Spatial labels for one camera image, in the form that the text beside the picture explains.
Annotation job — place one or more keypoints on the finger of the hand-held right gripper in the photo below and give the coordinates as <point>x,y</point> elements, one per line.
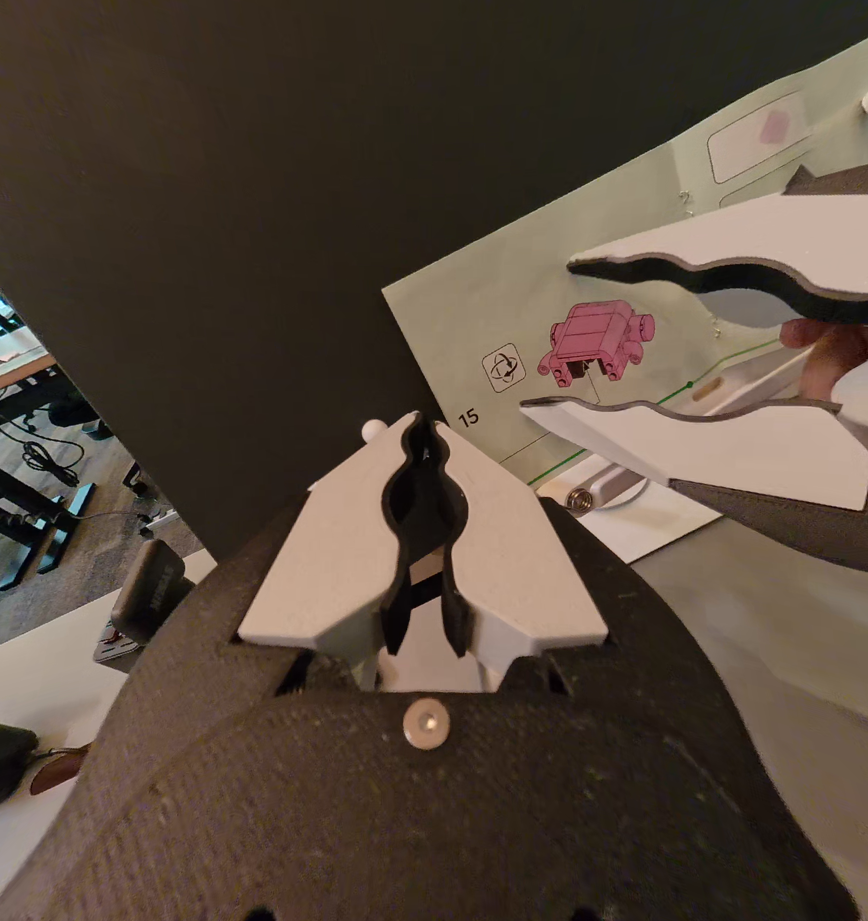
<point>750,446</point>
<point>801,237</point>

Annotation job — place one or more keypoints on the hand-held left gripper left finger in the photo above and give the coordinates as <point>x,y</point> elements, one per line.
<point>326,568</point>

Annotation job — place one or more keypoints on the person's right hand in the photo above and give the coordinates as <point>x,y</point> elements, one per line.
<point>837,349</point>

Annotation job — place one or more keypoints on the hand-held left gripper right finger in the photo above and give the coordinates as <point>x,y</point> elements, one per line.
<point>527,568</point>

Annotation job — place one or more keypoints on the brick instruction booklet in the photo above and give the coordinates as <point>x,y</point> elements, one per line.
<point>549,252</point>

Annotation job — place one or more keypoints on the white book stand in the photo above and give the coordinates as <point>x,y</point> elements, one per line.
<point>621,532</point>

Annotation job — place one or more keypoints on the white power strip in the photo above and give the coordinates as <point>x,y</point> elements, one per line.
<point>157,524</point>

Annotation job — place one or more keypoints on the black charger dock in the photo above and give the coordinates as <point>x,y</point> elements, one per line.
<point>146,590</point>
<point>2,763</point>

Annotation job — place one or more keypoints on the brown sunglasses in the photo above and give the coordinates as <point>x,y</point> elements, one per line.
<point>56,773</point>

